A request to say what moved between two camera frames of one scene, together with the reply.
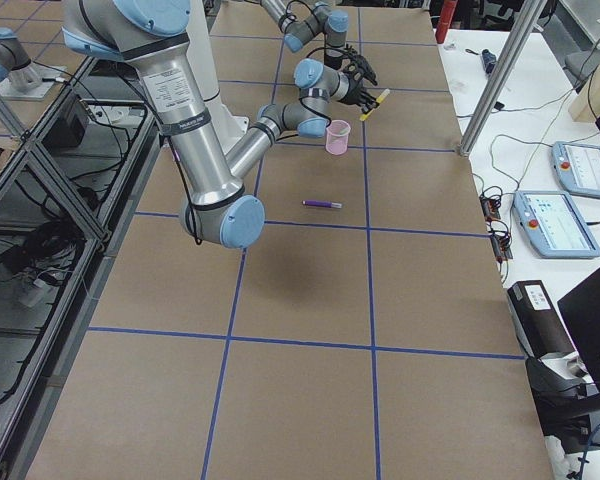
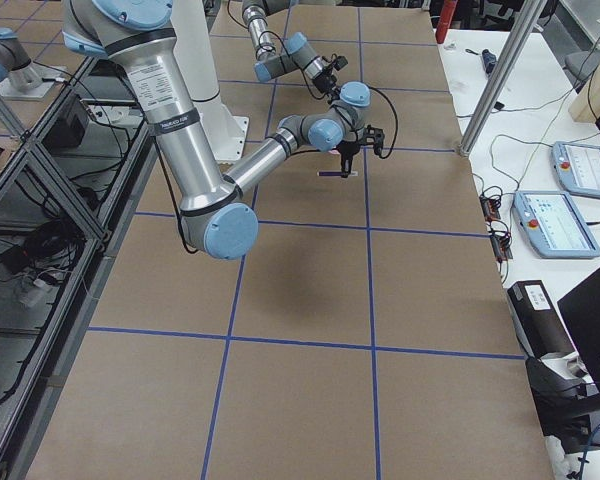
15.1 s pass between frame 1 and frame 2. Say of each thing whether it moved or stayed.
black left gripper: moved
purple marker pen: moved
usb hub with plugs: stayed
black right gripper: moved
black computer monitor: stayed
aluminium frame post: stayed
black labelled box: stayed
